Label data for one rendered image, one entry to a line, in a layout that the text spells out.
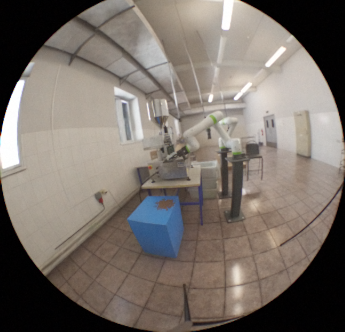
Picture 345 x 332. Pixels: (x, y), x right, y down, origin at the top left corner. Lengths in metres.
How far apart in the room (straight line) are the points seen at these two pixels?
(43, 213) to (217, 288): 2.14
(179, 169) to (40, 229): 2.13
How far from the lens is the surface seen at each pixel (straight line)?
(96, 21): 2.51
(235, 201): 1.68
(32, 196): 1.87
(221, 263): 1.40
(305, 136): 5.82
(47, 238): 2.04
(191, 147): 1.16
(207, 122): 1.21
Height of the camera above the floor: 1.26
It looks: 10 degrees down
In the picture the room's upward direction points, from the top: 10 degrees counter-clockwise
